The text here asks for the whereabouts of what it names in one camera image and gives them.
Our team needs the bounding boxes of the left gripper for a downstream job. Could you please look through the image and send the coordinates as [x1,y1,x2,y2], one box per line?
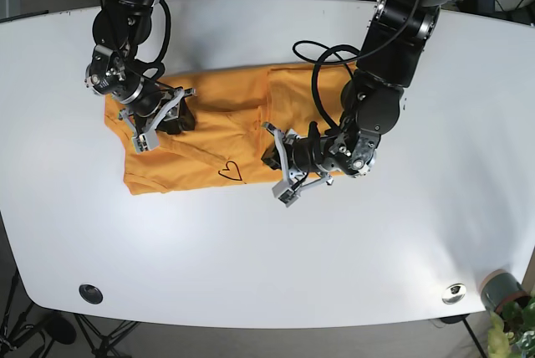
[261,121,381,207]

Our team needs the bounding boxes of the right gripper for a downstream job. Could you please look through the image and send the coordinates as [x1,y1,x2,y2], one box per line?
[109,78,196,153]

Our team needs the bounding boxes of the orange yellow T-shirt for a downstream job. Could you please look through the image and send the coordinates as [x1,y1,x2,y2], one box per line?
[103,62,369,197]

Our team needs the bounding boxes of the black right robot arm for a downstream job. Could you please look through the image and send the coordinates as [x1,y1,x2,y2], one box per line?
[84,0,196,153]

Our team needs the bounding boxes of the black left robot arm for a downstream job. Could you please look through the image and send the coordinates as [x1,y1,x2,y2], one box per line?
[262,0,450,207]

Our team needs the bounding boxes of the black table grommet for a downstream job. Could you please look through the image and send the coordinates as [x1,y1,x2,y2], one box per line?
[79,284,104,304]

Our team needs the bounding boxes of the silver table grommet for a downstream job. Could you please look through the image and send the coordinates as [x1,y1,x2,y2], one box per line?
[441,284,466,304]

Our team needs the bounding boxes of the grey plant pot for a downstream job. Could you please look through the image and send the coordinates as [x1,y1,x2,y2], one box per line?
[479,269,531,315]

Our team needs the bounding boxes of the green potted plant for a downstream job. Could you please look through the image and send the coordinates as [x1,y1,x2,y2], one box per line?
[487,296,534,358]

